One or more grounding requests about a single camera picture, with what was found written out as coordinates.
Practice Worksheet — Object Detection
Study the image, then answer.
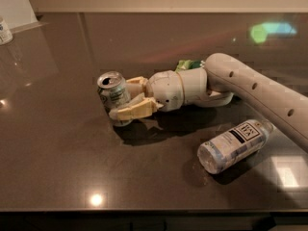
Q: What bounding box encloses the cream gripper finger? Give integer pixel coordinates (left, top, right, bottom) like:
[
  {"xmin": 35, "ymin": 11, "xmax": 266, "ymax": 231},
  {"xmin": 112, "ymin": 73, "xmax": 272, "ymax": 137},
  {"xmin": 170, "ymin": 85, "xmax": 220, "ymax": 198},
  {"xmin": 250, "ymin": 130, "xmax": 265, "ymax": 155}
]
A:
[
  {"xmin": 126, "ymin": 76, "xmax": 148, "ymax": 98},
  {"xmin": 109, "ymin": 93, "xmax": 164, "ymax": 121}
]

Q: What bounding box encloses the silver 7up can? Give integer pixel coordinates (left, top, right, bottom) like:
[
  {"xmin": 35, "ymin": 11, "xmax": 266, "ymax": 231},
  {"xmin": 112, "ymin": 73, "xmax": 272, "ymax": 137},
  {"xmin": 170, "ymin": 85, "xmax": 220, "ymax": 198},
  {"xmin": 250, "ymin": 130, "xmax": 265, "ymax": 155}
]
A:
[{"xmin": 97, "ymin": 71, "xmax": 131, "ymax": 115}]

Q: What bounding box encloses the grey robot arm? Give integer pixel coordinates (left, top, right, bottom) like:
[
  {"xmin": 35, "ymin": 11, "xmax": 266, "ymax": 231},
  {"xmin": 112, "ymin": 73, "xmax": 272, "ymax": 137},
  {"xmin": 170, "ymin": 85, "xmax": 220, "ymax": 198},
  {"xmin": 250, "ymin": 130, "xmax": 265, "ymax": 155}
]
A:
[{"xmin": 109, "ymin": 53, "xmax": 308, "ymax": 151}]

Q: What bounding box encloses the green snack bag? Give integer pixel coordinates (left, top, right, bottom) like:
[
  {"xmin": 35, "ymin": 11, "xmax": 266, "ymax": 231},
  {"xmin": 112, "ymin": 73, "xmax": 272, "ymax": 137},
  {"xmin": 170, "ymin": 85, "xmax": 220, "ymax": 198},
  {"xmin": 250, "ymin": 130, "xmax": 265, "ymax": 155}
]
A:
[{"xmin": 175, "ymin": 60, "xmax": 202, "ymax": 72}]

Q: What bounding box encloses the clear plastic water bottle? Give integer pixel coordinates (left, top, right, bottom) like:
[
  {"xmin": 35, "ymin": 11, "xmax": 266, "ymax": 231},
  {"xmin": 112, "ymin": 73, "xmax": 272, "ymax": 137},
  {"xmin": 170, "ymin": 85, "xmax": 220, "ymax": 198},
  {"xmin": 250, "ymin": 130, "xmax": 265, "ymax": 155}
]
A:
[{"xmin": 197, "ymin": 119, "xmax": 275, "ymax": 174}]

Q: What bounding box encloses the white container at left edge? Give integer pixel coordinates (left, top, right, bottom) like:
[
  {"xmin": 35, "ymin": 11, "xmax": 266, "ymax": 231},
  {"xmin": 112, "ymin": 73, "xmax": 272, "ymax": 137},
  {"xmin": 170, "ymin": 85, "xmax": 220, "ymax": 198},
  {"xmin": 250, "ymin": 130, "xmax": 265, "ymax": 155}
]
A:
[{"xmin": 0, "ymin": 16, "xmax": 13, "ymax": 45}]

